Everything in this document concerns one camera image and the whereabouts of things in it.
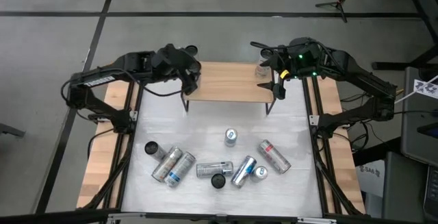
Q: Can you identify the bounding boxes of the black aluminium table frame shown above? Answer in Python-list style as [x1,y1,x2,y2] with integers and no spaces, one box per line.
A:
[77,59,365,224]

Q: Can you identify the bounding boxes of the white Celsius can red print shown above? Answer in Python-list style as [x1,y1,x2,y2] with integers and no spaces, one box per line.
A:
[257,139,292,175]
[144,140,168,162]
[255,47,274,78]

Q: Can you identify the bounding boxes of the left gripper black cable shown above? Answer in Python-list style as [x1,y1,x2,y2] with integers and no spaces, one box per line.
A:
[135,71,184,98]

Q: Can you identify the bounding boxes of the wooden shelf black metal legs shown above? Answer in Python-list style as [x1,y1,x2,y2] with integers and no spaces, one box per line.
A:
[180,61,277,116]

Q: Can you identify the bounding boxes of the grey cabinet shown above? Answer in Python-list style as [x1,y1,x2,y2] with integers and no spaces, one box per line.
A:
[400,66,438,167]

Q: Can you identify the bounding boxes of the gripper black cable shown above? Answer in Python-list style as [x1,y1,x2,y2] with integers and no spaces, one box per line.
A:
[249,40,285,52]
[135,71,184,98]

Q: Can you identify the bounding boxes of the silver metal bracket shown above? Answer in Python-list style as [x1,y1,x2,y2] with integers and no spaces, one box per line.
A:
[296,216,338,224]
[107,212,146,222]

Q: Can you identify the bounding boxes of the grey box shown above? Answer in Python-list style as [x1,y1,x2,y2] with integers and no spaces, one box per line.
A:
[381,151,428,222]

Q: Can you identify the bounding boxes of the black tablet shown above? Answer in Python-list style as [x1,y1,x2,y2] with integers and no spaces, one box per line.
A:
[416,121,438,139]

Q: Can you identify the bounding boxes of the white paper marker tag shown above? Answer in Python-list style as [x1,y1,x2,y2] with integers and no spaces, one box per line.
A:
[413,78,438,101]

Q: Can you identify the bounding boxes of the black cable bundle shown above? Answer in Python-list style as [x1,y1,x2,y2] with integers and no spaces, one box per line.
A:
[337,92,404,153]

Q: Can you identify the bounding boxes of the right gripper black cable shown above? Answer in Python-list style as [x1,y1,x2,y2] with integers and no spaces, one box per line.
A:
[249,40,285,52]

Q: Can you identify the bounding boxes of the black keyboard device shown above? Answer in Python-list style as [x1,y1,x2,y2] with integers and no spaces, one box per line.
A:
[423,164,438,220]

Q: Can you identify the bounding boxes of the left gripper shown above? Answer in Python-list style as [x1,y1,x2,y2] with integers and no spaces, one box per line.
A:
[153,43,203,97]

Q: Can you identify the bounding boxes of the white cable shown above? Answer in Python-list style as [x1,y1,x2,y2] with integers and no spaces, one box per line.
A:
[393,75,438,105]

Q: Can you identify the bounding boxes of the grey stand foot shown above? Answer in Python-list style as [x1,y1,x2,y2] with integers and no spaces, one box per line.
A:
[0,123,27,138]

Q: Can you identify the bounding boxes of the white Celsius can blue palm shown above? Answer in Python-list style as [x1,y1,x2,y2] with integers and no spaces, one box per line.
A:
[210,173,227,190]
[164,151,197,188]
[196,161,235,179]

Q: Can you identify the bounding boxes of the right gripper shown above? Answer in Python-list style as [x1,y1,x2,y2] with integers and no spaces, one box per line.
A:
[256,40,318,101]

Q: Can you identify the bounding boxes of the white cardboard box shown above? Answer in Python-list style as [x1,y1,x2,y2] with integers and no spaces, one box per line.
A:
[355,160,386,197]

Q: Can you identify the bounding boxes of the black metal stand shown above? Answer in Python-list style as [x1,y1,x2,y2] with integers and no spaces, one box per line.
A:
[371,0,438,71]

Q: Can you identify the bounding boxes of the black tripod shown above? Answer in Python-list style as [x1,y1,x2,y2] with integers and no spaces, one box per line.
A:
[314,0,350,24]

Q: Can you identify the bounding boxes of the silver blue Red Bull can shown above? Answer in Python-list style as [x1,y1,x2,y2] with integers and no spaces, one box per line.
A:
[224,128,239,148]
[230,155,257,189]
[250,165,269,184]

